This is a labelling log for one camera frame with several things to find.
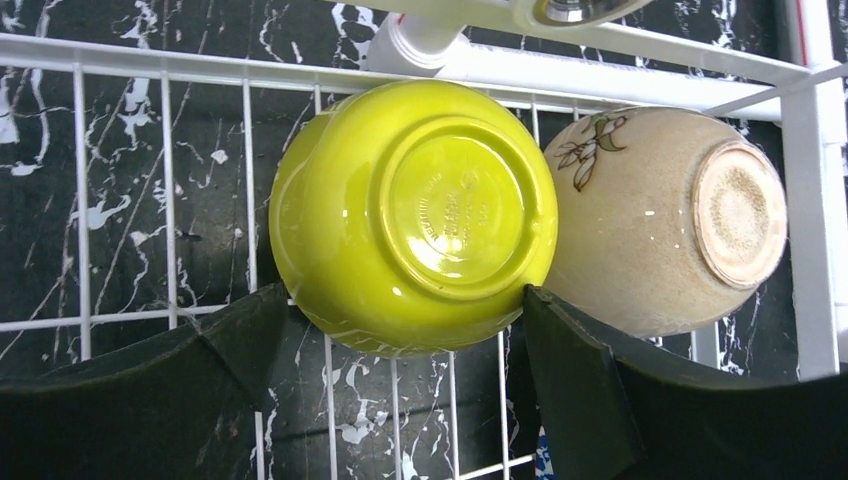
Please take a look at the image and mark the yellow-green bowl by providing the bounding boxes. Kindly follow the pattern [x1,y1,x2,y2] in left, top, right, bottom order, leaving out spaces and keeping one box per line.
[268,80,558,358]

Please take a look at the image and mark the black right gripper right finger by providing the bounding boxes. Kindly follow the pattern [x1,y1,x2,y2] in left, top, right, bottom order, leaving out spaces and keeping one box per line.
[523,285,847,479]

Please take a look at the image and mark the beige floral bowl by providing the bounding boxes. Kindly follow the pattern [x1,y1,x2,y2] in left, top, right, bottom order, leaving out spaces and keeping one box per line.
[544,107,788,338]

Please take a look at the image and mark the white wire dish rack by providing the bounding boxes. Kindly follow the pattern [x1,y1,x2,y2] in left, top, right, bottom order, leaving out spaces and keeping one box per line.
[1,1,847,479]

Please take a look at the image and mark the white PVC camera post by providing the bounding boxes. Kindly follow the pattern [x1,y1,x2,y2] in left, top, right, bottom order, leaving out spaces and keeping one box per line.
[362,1,660,85]

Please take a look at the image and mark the blue patterned bowl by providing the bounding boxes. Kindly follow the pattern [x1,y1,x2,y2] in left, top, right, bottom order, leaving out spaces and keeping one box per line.
[534,444,555,480]

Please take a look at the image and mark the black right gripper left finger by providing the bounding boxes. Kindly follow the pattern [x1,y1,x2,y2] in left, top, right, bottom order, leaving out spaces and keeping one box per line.
[1,284,288,479]

